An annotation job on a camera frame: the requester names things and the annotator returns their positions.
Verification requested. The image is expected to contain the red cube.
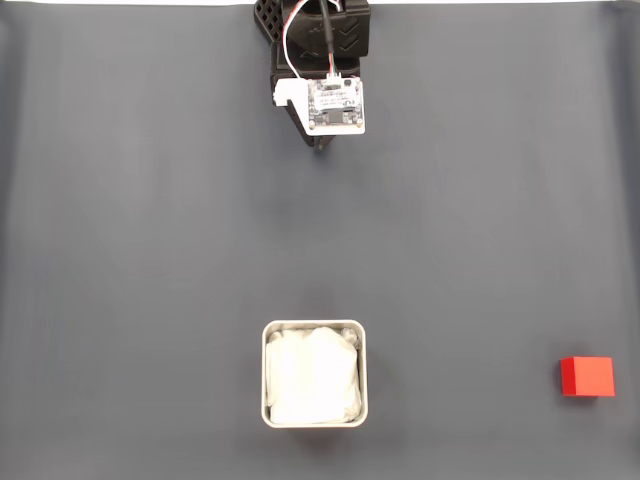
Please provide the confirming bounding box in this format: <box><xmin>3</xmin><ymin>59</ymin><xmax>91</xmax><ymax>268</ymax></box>
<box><xmin>558</xmin><ymin>355</ymin><xmax>616</xmax><ymax>398</ymax></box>

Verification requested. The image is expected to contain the square metal box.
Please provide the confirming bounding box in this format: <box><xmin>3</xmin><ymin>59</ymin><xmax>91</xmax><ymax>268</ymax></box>
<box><xmin>260</xmin><ymin>319</ymin><xmax>369</xmax><ymax>429</ymax></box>

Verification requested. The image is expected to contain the white tissue paper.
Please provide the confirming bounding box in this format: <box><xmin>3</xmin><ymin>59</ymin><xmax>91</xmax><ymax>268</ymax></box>
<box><xmin>266</xmin><ymin>326</ymin><xmax>362</xmax><ymax>424</ymax></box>

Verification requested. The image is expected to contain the black camera cable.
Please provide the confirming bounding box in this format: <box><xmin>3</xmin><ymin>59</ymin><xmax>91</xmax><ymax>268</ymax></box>
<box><xmin>317</xmin><ymin>0</ymin><xmax>340</xmax><ymax>77</ymax></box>

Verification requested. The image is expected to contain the camera board on white mount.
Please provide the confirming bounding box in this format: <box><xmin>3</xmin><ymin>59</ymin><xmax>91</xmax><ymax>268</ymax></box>
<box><xmin>272</xmin><ymin>73</ymin><xmax>367</xmax><ymax>137</ymax></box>

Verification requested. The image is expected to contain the white and red servo wire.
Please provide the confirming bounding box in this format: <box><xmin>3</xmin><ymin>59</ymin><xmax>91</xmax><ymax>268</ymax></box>
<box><xmin>281</xmin><ymin>0</ymin><xmax>307</xmax><ymax>81</ymax></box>

